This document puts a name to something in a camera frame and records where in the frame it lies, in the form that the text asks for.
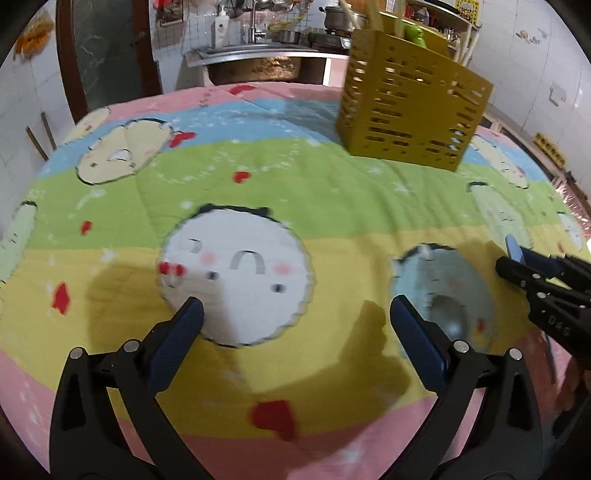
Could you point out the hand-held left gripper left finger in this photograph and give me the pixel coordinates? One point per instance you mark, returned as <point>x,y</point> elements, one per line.
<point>178,339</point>

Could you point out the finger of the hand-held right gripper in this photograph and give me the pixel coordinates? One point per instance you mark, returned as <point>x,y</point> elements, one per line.
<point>517,272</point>
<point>549,266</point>

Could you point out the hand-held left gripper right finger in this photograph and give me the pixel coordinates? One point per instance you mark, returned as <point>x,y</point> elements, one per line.
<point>418,344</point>

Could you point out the yellow slotted utensil holder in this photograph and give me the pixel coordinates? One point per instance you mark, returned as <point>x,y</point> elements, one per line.
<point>406,101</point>

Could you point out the person's right hand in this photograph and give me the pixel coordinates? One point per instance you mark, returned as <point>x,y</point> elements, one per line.
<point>575,385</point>

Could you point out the shiny pink foil cover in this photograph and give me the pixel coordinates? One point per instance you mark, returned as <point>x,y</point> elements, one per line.
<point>575,207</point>

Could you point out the yellow egg tray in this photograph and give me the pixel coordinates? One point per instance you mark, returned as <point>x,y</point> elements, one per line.
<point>550,150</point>

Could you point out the cartoon printed blanket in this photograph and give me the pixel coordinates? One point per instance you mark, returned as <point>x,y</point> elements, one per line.
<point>323,207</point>

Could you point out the leaning metal strips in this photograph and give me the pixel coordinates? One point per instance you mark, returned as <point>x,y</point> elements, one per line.
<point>41,136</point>

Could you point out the green plastic utensil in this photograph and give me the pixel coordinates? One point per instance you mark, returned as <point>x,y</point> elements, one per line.
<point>415,36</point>

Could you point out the corner shelf with bottles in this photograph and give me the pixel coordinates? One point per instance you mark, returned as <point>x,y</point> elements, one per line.
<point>400,18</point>

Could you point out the stainless steel sink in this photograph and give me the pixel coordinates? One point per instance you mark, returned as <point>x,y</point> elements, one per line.
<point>258,57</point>

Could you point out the steel gas stove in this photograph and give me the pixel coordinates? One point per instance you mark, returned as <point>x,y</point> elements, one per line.
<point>328,40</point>

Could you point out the dark brown glass door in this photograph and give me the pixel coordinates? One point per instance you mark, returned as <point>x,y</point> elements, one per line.
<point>106,46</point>

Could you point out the steel pot with lid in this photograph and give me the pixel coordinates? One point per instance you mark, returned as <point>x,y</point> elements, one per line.
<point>339,19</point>

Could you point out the white dish soap bottle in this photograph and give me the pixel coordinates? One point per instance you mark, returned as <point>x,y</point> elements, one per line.
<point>220,30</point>

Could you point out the small metal cup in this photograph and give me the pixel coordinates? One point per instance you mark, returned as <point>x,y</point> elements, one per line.
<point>288,37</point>

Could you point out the metal faucet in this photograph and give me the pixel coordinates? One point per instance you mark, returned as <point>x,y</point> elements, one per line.
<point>254,25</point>

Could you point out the hanging bag of oranges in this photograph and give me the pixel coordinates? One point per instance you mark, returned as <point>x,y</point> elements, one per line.
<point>33,33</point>

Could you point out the white wall outlet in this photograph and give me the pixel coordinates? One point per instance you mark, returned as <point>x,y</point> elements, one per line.
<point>557,93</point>

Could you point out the white wall hooks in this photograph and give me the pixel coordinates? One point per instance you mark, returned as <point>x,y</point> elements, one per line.
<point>529,38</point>

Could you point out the yellow printed wall card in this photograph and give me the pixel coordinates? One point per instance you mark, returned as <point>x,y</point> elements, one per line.
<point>467,9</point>

